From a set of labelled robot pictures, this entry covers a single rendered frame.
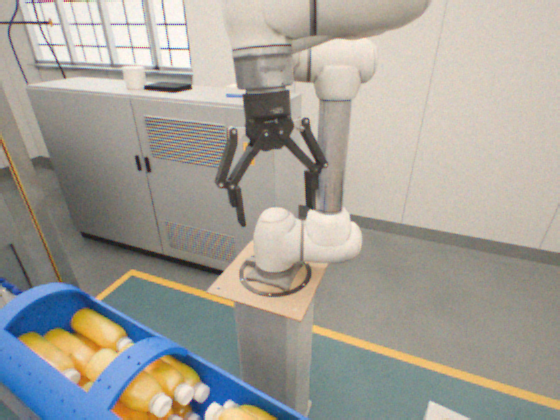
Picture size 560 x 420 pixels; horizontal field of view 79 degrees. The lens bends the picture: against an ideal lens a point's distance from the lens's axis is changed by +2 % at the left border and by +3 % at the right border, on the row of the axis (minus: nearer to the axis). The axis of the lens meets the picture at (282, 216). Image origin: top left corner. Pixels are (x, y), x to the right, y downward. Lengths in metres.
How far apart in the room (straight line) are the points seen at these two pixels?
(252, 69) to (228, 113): 1.71
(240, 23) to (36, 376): 0.85
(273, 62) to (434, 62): 2.67
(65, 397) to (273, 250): 0.70
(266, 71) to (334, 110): 0.58
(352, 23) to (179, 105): 1.98
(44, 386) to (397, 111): 2.93
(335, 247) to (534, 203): 2.53
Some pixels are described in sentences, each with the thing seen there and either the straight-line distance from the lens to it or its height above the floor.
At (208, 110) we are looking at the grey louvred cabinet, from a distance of 2.30.
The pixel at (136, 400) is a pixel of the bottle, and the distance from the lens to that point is 0.86.
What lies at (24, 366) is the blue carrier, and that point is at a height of 1.18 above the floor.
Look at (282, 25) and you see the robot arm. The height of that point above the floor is 1.87.
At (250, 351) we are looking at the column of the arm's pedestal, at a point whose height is 0.67.
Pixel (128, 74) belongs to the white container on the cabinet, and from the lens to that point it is 2.91.
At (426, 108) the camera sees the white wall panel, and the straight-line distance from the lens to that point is 3.19.
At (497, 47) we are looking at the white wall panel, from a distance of 3.16.
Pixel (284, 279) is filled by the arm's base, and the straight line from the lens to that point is 1.30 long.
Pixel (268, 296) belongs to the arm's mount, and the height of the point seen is 1.01.
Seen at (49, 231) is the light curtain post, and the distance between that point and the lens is 1.80.
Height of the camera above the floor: 1.87
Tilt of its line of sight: 30 degrees down
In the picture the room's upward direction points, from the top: straight up
